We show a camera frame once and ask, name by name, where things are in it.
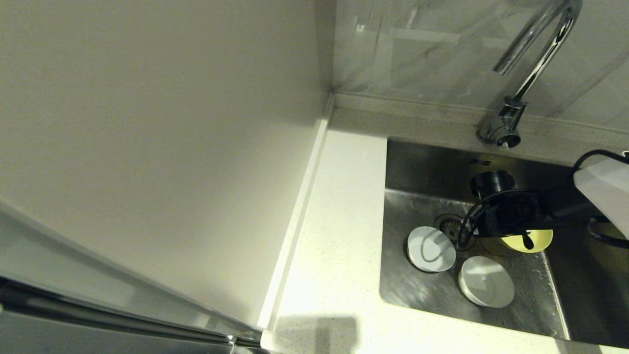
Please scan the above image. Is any yellow bowl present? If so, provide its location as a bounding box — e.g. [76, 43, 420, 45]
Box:
[500, 229, 554, 254]

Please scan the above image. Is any white bowl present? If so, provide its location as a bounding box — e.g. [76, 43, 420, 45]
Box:
[458, 255, 515, 309]

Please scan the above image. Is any pale blue bowl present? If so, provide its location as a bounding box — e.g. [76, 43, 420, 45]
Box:
[406, 226, 457, 273]

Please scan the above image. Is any chrome gooseneck faucet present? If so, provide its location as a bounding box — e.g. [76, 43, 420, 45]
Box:
[478, 0, 583, 149]

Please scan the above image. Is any metal sink drain strainer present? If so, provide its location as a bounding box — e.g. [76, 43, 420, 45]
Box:
[434, 214, 475, 250]

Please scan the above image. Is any stainless steel sink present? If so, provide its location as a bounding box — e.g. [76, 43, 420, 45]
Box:
[379, 139, 629, 349]

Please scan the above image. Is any white counter edge strip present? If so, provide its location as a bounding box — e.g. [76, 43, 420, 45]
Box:
[258, 96, 335, 330]

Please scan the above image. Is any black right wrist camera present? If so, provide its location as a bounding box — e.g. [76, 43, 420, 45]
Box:
[470, 170, 516, 198]

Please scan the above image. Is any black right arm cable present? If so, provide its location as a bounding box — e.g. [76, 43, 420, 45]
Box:
[456, 189, 541, 251]

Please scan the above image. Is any dark appliance door handle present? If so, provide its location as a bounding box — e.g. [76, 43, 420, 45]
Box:
[0, 278, 263, 348]

